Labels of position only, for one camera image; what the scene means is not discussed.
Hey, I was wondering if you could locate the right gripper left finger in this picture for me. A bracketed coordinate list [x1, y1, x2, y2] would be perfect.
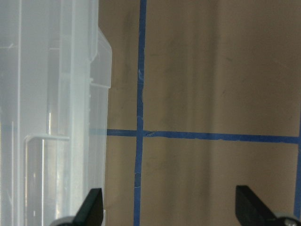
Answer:
[53, 188, 103, 226]

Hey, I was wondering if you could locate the clear plastic box lid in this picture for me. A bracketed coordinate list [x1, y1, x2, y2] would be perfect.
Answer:
[0, 0, 98, 226]

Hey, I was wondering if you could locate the clear plastic storage box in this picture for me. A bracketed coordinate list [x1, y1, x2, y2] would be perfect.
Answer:
[87, 29, 113, 226]

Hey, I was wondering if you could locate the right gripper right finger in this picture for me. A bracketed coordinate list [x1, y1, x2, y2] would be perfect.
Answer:
[235, 185, 301, 226]

